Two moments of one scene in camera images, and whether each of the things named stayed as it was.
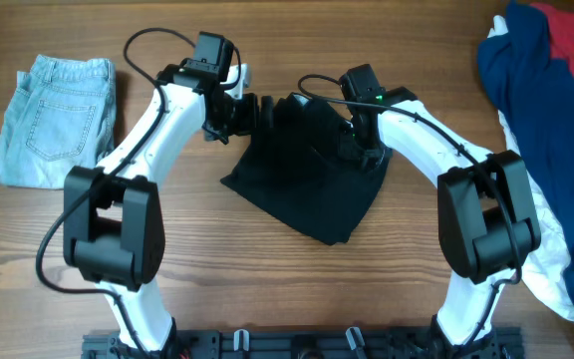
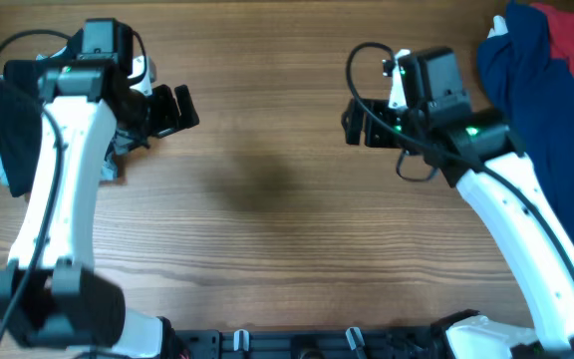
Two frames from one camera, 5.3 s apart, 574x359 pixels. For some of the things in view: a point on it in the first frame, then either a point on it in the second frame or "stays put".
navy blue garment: (561, 141) stays put
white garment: (498, 27) stays put
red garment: (569, 37) stays put
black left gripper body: (238, 117) -> (157, 118)
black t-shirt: (298, 169) -> (14, 114)
